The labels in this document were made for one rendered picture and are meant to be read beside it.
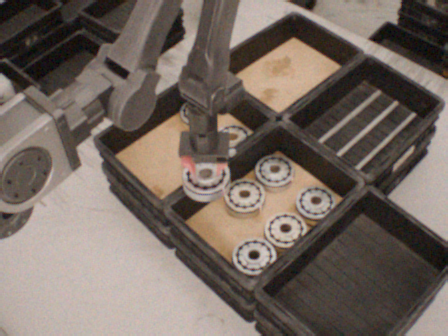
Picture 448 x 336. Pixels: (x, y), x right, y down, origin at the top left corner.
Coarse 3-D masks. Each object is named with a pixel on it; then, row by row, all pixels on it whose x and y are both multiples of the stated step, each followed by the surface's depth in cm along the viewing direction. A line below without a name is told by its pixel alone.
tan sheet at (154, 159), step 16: (160, 128) 163; (176, 128) 162; (144, 144) 159; (160, 144) 159; (176, 144) 158; (128, 160) 155; (144, 160) 155; (160, 160) 155; (176, 160) 154; (144, 176) 151; (160, 176) 151; (176, 176) 151; (160, 192) 147
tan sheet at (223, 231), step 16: (304, 176) 149; (288, 192) 146; (208, 208) 143; (224, 208) 143; (272, 208) 143; (288, 208) 143; (192, 224) 140; (208, 224) 140; (224, 224) 140; (240, 224) 140; (256, 224) 140; (208, 240) 137; (224, 240) 137; (240, 240) 137
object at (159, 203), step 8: (168, 88) 159; (160, 96) 157; (256, 104) 154; (264, 112) 152; (272, 120) 150; (112, 128) 150; (264, 128) 148; (96, 136) 148; (248, 136) 146; (96, 144) 146; (240, 144) 144; (104, 152) 144; (112, 160) 142; (120, 168) 140; (128, 168) 140; (128, 176) 139; (136, 176) 138; (136, 184) 137; (144, 184) 137; (144, 192) 136; (152, 192) 135; (176, 192) 135; (152, 200) 134; (160, 200) 133; (168, 200) 133; (160, 208) 134
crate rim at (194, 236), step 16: (272, 128) 148; (288, 128) 147; (336, 160) 140; (352, 176) 136; (352, 192) 133; (336, 208) 130; (176, 224) 130; (320, 224) 127; (192, 240) 128; (304, 240) 124; (224, 256) 122; (240, 272) 120
